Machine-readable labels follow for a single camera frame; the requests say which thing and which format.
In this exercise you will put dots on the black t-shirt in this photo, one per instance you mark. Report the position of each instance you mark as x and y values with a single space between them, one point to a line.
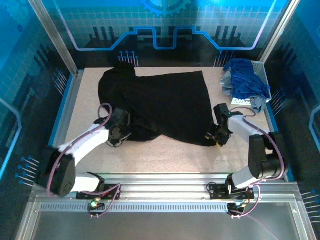
162 100

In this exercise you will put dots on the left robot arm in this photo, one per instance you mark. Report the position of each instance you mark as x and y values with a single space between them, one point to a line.
85 142

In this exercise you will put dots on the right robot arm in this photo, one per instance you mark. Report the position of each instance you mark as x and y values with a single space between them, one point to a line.
257 155

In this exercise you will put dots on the grey t-shirt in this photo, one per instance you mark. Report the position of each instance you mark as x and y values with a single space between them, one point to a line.
257 105

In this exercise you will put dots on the blue t-shirt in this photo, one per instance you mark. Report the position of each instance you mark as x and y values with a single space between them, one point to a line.
245 80

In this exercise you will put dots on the blue table edge trim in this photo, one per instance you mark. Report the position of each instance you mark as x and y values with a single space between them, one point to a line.
60 110

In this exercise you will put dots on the small controller board with LEDs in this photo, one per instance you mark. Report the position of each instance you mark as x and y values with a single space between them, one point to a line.
237 205
94 203

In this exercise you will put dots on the white perforated plastic basket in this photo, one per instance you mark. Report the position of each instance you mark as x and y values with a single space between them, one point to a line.
261 68

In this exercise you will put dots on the slotted metal strip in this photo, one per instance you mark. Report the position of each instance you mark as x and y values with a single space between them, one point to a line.
162 207

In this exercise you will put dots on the grey metal panel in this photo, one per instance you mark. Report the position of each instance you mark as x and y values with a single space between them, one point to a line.
150 227

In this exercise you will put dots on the aluminium side rail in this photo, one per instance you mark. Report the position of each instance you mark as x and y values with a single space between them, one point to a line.
67 107
268 122

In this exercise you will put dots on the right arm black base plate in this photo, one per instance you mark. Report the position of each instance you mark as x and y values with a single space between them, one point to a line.
216 191

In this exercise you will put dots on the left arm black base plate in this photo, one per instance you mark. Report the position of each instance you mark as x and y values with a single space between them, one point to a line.
110 191

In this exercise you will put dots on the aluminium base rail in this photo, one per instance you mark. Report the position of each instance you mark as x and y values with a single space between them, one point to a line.
162 190

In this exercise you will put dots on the aluminium frame post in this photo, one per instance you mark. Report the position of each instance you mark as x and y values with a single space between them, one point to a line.
278 30
55 37

